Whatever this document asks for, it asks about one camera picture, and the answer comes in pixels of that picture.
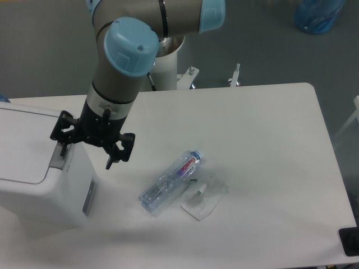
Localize blue object at left edge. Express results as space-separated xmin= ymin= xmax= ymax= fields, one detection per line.
xmin=0 ymin=94 xmax=10 ymax=103

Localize white pedestal base frame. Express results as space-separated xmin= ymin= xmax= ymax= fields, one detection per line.
xmin=177 ymin=63 xmax=241 ymax=90

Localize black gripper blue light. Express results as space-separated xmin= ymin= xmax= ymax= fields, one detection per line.
xmin=50 ymin=102 xmax=136 ymax=170

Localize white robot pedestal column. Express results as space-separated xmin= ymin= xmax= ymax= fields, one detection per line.
xmin=143 ymin=35 xmax=185 ymax=91

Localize black device at table corner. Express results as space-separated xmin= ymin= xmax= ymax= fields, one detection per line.
xmin=338 ymin=227 xmax=358 ymax=257

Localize clear plastic water bottle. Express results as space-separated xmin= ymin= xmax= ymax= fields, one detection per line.
xmin=138 ymin=150 xmax=202 ymax=214

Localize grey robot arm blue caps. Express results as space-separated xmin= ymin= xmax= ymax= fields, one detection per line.
xmin=50 ymin=1 xmax=225 ymax=166

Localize white frame at right edge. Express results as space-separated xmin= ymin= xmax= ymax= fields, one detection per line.
xmin=335 ymin=96 xmax=358 ymax=138

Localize crumpled clear plastic wrapper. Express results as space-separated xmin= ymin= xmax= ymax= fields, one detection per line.
xmin=180 ymin=177 xmax=229 ymax=221

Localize white push-button trash can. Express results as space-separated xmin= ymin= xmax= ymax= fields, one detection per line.
xmin=1 ymin=102 xmax=98 ymax=226

